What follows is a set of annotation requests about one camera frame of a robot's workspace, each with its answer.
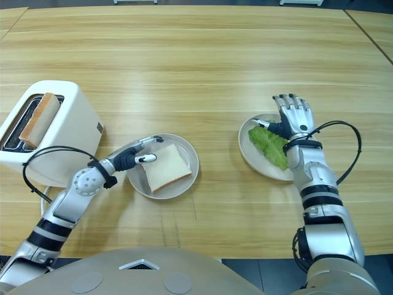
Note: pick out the bread slice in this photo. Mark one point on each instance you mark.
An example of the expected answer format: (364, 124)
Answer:
(167, 167)
(41, 120)

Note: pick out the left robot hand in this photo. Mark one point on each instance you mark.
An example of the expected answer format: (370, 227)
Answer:
(129, 155)

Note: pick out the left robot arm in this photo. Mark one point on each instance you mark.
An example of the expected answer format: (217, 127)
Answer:
(63, 206)

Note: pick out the robot body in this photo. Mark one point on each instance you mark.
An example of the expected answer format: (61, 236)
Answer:
(135, 272)

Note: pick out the beige plate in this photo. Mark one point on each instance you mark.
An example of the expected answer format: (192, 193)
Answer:
(255, 159)
(184, 159)

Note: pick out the cream toaster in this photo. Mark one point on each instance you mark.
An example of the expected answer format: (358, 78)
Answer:
(70, 123)

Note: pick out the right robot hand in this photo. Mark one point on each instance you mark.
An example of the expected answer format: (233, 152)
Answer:
(294, 120)

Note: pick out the green lettuce leaf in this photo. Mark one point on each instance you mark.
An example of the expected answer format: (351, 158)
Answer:
(270, 144)

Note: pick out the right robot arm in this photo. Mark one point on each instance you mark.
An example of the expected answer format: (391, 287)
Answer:
(322, 196)

